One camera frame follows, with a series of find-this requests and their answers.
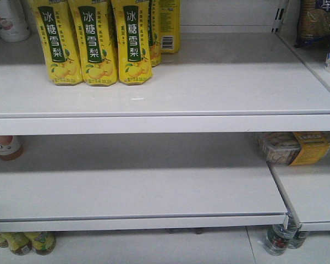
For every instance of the white store shelf unit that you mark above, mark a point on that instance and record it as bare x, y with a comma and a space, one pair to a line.
167, 172

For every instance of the yellow pear drink bottle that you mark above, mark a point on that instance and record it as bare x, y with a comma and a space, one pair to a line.
58, 40
131, 20
96, 41

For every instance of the yellow label biscuit pack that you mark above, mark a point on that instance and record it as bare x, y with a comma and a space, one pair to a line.
293, 148

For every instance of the clear water bottle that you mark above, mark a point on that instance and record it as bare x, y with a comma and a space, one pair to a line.
278, 238

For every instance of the orange C100 drink bottle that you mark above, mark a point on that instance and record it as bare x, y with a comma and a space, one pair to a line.
10, 147

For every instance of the white peach drink bottle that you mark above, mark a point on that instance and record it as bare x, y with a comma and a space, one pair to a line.
13, 26

